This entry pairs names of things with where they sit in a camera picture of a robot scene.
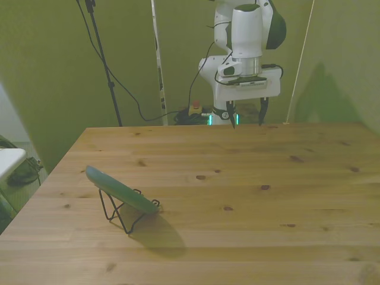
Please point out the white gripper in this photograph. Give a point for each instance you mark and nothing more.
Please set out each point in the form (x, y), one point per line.
(273, 86)

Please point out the blue-green ceramic plate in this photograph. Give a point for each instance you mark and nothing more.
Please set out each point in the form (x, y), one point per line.
(118, 188)

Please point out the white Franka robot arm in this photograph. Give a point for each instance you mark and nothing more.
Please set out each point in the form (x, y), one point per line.
(246, 32)

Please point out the brown wooden box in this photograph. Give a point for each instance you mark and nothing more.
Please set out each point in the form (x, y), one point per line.
(249, 112)

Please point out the yellow emergency stop button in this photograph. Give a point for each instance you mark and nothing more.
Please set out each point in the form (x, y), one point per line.
(195, 108)

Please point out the white vertical pole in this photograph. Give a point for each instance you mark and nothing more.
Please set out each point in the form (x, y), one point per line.
(158, 59)

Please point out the black tripod stand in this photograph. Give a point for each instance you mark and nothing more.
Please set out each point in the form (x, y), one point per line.
(102, 59)

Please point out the dark bag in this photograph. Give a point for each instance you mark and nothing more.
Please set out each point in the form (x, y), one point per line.
(25, 173)

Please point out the white side table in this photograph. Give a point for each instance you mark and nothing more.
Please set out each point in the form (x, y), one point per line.
(9, 160)

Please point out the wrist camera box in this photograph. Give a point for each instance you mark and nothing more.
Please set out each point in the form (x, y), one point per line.
(249, 81)

